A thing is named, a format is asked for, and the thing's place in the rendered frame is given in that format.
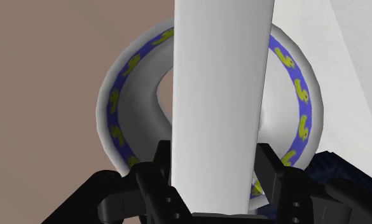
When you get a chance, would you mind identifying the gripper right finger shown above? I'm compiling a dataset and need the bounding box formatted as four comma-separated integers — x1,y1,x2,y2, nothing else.
253,143,372,224

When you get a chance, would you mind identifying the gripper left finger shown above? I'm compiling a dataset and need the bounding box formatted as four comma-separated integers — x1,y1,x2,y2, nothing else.
41,140,193,224

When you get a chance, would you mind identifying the tall white cylinder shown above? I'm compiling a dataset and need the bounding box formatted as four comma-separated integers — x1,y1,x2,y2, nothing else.
170,0,276,216

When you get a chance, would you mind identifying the white ring with yellow ducks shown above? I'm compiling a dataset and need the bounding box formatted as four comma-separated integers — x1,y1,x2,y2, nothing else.
95,17,325,215

